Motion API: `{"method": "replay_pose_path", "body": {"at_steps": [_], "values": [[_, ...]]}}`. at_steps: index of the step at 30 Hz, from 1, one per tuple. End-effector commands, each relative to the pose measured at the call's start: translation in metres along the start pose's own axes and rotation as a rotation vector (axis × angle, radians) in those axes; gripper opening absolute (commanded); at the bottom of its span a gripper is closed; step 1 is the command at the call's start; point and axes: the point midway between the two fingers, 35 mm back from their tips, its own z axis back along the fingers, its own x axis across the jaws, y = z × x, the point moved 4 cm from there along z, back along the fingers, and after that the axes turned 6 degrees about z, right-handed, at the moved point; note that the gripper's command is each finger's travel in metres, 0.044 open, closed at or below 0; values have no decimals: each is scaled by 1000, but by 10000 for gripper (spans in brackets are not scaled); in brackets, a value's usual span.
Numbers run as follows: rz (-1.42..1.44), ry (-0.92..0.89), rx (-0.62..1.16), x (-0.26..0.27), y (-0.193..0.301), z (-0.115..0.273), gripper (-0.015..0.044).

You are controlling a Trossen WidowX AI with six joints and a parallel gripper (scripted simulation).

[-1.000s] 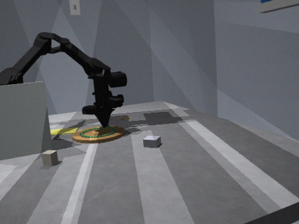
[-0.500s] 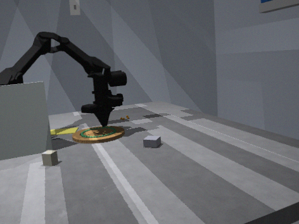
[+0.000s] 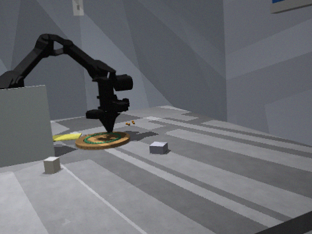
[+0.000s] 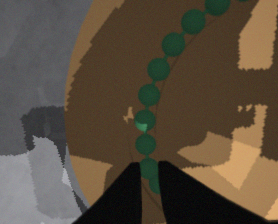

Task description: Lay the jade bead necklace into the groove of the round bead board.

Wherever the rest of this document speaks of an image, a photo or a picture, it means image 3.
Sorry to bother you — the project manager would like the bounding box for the small beige cube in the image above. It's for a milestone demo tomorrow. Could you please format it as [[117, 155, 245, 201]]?
[[44, 157, 61, 174]]

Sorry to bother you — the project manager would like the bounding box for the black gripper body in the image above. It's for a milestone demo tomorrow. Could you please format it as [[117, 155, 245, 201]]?
[[86, 92, 117, 119]]

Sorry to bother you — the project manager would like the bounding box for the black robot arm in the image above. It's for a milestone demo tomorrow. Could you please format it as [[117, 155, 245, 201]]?
[[0, 34, 133, 112]]

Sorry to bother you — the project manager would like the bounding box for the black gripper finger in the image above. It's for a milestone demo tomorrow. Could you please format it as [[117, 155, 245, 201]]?
[[99, 116, 112, 133], [110, 113, 120, 132]]

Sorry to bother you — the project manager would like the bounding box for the round wooden bead board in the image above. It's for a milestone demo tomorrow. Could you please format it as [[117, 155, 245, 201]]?
[[75, 132, 130, 150]]

